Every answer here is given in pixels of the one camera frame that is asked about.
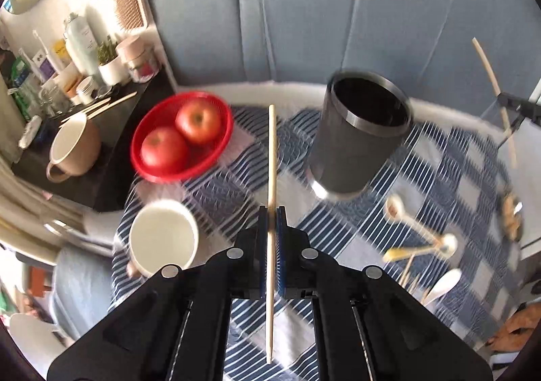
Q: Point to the red bowl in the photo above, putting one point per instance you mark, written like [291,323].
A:
[201,158]

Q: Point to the beige mug on shelf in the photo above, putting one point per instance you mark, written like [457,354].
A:
[74,149]

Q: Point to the blue white patterned tablecloth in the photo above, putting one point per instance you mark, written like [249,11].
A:
[449,178]

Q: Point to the wooden chopstick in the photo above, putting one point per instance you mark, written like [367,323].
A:
[497,92]
[271,232]

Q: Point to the white ceramic spoon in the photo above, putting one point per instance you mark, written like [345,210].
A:
[444,285]

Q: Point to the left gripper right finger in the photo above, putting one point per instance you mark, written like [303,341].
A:
[292,276]

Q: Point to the red apple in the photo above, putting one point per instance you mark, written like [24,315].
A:
[199,121]
[165,149]

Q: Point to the black cylindrical utensil holder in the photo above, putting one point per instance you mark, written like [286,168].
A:
[364,118]

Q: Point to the pale green spray bottle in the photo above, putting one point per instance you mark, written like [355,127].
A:
[81,44]

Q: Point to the pink lidded jar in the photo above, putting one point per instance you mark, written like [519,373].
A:
[138,58]

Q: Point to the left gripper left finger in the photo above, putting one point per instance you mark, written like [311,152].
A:
[249,281]

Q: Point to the red apple left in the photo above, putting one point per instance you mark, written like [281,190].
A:
[165,149]

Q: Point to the black side shelf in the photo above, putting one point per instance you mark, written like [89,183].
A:
[105,186]

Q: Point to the yellow-handled spoon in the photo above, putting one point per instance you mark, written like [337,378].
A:
[398,254]

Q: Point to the blue fabric backdrop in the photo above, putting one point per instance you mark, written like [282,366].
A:
[426,47]

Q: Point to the red apple right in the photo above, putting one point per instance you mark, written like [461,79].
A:
[199,121]

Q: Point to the white spoon with bear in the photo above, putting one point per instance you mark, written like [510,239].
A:
[394,211]

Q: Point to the small potted plant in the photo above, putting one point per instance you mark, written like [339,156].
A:
[111,67]

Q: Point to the white cup on table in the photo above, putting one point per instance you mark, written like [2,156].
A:
[163,233]

